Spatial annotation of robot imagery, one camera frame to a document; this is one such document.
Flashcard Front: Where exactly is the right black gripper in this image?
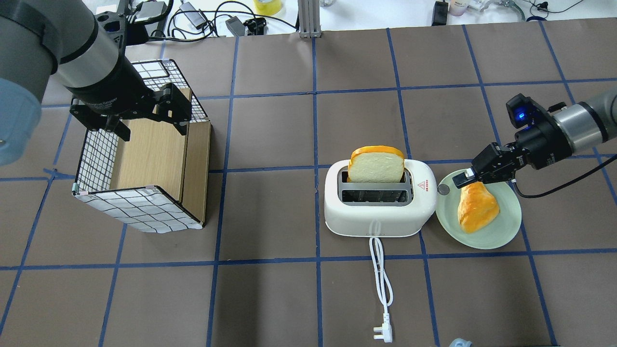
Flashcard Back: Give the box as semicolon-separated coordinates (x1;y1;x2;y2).
452;112;574;189

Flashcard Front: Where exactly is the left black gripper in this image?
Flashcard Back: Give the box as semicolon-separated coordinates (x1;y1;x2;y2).
69;61;192;141

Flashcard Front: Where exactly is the white two-slot toaster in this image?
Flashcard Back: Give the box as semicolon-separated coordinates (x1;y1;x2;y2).
324;160;438;238

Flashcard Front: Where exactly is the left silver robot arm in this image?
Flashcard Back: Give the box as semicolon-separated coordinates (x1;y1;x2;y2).
0;0;191;165

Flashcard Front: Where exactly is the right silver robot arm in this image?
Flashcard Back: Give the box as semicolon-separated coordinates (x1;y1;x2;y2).
453;88;616;188

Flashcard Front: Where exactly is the toast slice in toaster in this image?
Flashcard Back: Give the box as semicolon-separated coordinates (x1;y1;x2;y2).
347;145;405;184

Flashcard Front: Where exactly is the golden bread piece on plate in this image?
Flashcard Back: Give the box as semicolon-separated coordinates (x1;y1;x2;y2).
457;182;500;234

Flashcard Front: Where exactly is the light green round plate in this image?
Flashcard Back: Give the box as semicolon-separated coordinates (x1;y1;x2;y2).
436;170;522;250

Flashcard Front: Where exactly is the black power adapter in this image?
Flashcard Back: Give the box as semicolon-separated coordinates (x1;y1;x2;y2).
430;0;449;26

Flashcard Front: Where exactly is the yellow tape roll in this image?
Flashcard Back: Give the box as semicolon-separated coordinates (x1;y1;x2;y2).
253;0;283;17

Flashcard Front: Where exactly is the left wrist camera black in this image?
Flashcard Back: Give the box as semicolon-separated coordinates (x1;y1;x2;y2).
94;11;127;53

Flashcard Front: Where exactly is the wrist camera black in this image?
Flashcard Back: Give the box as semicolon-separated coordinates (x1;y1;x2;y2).
506;93;549;129
94;11;127;53

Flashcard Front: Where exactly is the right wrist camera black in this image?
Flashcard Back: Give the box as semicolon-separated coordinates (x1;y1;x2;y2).
506;93;549;129

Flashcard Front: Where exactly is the wire basket with checkered liner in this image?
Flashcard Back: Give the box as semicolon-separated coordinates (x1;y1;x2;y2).
71;59;212;233

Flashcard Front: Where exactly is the white toaster power cord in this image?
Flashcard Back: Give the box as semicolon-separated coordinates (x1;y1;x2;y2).
368;236;394;344

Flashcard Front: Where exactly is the aluminium frame post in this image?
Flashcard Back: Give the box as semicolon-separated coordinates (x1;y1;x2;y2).
297;0;322;38

